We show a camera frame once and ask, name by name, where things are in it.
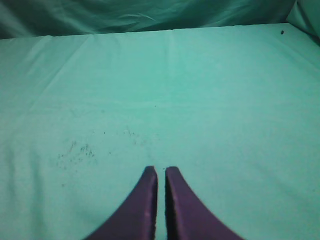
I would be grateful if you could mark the green backdrop curtain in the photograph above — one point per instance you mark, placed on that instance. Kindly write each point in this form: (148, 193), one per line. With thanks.
(32, 18)

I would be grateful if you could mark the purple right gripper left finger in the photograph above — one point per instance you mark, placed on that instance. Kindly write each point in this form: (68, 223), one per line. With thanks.
(135, 218)

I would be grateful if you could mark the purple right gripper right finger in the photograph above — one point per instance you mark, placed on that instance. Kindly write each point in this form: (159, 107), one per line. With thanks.
(186, 217)

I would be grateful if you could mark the green table cloth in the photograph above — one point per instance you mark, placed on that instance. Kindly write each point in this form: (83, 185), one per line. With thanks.
(236, 109)

